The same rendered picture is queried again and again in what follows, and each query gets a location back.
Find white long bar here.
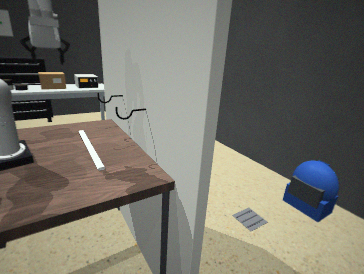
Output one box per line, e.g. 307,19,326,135
79,130,105,171

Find grey wall panel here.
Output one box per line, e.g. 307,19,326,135
98,0,232,274

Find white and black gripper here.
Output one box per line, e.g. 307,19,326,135
20,24,70,65

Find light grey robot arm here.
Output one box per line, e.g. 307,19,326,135
0,0,59,160

